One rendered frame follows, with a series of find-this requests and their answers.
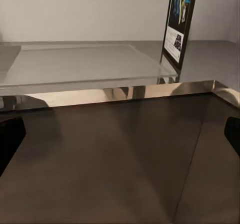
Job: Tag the poster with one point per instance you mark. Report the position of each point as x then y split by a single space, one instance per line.
177 29

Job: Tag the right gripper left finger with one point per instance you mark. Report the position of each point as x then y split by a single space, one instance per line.
12 133

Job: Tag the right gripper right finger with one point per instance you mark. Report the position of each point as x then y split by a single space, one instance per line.
232 133

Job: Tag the drop in sink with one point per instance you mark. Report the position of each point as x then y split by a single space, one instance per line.
67 63

